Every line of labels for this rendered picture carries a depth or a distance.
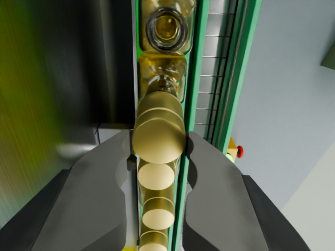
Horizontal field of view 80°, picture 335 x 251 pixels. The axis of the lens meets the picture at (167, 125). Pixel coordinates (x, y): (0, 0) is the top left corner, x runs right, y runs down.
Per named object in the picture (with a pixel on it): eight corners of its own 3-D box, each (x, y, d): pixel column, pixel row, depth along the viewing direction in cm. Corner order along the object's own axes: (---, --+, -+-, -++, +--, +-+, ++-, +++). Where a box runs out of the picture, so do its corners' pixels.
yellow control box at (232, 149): (209, 134, 64) (214, 148, 58) (232, 135, 64) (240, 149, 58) (206, 152, 67) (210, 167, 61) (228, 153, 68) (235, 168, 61)
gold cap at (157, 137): (137, 90, 15) (127, 116, 11) (184, 91, 15) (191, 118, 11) (138, 130, 17) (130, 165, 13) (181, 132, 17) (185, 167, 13)
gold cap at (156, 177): (140, 133, 21) (135, 161, 17) (175, 135, 21) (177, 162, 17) (141, 161, 22) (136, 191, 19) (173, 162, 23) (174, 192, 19)
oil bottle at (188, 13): (150, 1, 35) (134, -12, 17) (182, 3, 36) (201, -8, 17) (150, 36, 38) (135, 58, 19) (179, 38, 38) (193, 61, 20)
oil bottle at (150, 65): (148, 37, 38) (133, 60, 20) (178, 39, 38) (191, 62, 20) (148, 67, 41) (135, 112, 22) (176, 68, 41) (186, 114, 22)
